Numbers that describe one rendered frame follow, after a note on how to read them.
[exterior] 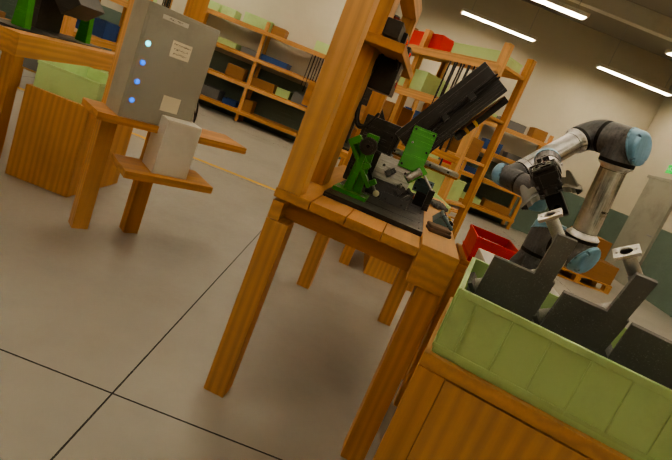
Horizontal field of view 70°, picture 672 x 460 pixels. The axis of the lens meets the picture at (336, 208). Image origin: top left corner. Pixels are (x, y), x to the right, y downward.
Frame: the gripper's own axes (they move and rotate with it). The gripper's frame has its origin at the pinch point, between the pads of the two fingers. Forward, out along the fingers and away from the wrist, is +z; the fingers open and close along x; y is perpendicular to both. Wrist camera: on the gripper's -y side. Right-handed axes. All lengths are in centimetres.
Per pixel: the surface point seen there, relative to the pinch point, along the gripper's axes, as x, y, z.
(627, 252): 12.3, -11.2, 14.3
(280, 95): -515, 118, -817
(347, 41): -44, 64, -35
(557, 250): -0.9, -5.4, 16.7
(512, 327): -13.7, -13.9, 30.9
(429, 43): -101, 61, -428
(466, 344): -24.6, -15.0, 32.5
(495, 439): -25, -35, 40
